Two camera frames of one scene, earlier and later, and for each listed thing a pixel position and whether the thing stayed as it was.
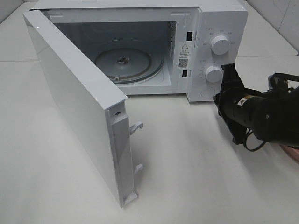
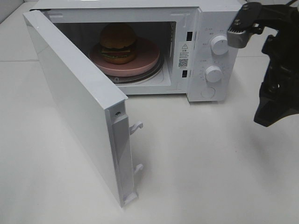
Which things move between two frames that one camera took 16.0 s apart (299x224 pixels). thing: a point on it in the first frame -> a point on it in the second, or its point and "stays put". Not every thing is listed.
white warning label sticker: (185, 56) stays put
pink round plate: (292, 152) -> (147, 55)
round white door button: (208, 92) stays put
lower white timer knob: (214, 73) stays put
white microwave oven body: (154, 47) stays put
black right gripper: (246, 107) -> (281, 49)
